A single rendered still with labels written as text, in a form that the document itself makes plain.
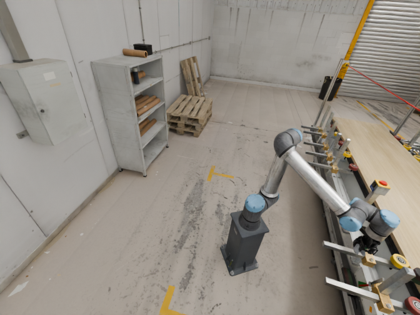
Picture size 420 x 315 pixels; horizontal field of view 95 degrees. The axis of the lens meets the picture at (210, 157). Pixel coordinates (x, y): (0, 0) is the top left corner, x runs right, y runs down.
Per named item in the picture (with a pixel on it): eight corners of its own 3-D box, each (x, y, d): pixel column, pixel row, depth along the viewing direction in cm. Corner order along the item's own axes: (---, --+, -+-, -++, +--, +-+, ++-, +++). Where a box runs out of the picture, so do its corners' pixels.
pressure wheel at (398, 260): (394, 277, 119) (407, 269, 112) (380, 265, 124) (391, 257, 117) (400, 271, 122) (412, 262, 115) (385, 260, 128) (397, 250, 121)
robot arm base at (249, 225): (244, 233, 158) (246, 225, 153) (235, 215, 173) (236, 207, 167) (264, 228, 164) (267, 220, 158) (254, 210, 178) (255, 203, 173)
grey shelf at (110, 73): (119, 171, 299) (89, 61, 209) (147, 142, 371) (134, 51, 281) (145, 177, 292) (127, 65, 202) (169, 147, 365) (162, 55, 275)
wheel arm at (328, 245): (322, 247, 129) (324, 244, 127) (321, 243, 132) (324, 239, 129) (397, 270, 120) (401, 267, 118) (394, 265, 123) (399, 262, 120)
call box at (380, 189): (372, 194, 128) (379, 185, 123) (368, 187, 133) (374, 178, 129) (384, 197, 126) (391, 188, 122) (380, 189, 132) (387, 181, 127)
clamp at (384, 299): (378, 310, 102) (384, 307, 99) (369, 284, 112) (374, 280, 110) (390, 315, 101) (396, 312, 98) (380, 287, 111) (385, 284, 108)
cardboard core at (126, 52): (122, 49, 245) (144, 51, 241) (125, 48, 251) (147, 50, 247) (123, 55, 250) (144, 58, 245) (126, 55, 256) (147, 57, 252)
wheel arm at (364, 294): (324, 285, 110) (327, 282, 107) (322, 279, 113) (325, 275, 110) (413, 316, 101) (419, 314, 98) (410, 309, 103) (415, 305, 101)
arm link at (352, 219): (272, 133, 118) (366, 230, 95) (283, 128, 125) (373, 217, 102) (262, 145, 127) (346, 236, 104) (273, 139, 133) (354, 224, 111)
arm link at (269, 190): (251, 202, 172) (276, 128, 127) (263, 194, 182) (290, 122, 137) (265, 214, 163) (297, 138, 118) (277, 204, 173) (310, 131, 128)
